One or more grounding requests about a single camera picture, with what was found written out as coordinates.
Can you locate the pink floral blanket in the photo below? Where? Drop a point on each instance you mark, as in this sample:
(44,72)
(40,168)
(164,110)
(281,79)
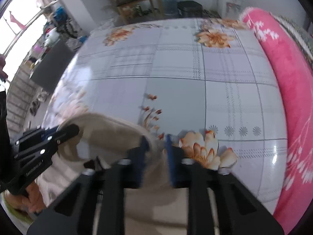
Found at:
(293,90)

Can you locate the hanging pink garment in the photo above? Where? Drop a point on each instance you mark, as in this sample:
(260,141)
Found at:
(17,20)

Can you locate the person's left hand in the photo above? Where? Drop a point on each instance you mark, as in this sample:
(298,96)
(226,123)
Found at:
(33,199)

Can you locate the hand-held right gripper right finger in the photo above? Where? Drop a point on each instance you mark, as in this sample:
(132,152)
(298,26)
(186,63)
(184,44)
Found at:
(170,159)

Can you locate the metal window railing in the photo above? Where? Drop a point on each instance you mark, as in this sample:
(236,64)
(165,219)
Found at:
(14,98)

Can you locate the white shoe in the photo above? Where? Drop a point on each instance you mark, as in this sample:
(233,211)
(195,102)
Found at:
(42,97)

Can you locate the grey shoe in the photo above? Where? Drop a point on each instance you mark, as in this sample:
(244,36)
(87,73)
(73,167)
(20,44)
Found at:
(31,110)
(36,104)

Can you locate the cream zip jacket black trim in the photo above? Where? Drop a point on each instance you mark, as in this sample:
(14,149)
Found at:
(110,132)

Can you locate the grey patterned pillow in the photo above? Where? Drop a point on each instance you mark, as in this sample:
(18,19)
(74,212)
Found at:
(298,36)

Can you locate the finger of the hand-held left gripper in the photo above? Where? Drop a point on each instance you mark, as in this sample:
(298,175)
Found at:
(49,132)
(67,132)

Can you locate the dark grey board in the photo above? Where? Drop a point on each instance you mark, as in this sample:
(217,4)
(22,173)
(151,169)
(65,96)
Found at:
(51,66)

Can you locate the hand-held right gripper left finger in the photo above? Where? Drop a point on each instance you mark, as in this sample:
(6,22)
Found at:
(144,156)

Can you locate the hanging dark garment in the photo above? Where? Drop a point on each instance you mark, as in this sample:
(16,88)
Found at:
(2,66)

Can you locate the white water dispenser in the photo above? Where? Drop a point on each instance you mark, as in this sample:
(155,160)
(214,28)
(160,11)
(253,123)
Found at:
(223,5)

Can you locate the person's left forearm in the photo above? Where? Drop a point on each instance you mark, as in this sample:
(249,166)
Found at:
(12,213)

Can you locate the floral plaid tablecloth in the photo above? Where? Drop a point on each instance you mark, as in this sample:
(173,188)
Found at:
(183,78)

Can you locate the black bin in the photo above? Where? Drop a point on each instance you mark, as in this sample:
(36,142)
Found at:
(189,8)

